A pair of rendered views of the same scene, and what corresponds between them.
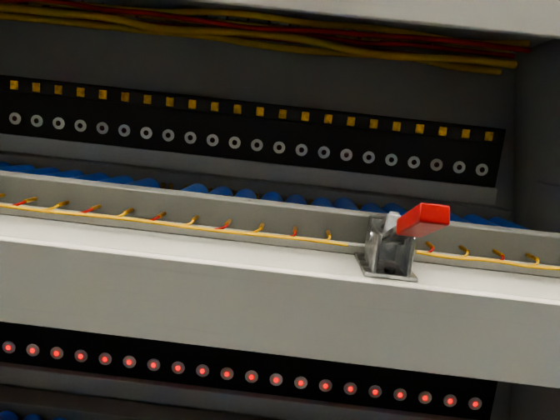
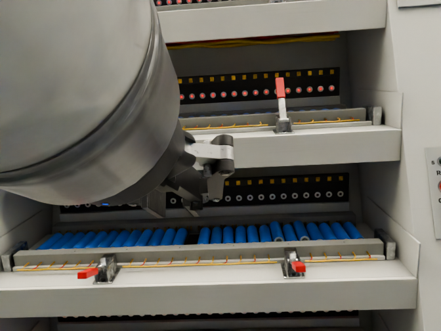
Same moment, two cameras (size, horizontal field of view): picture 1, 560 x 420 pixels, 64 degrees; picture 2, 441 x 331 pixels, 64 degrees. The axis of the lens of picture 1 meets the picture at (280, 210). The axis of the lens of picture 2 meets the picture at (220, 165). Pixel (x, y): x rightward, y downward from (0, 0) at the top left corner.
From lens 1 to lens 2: 0.29 m
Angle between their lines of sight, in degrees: 4
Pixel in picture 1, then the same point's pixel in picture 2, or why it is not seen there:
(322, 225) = (266, 253)
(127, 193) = (183, 251)
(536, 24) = (341, 159)
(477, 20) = (316, 161)
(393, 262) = not seen: hidden behind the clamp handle
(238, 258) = (235, 278)
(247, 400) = (243, 322)
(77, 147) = (141, 213)
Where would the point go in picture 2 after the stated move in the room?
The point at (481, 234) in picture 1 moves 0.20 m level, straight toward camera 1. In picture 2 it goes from (331, 247) to (294, 268)
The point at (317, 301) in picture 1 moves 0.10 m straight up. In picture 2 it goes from (268, 291) to (264, 216)
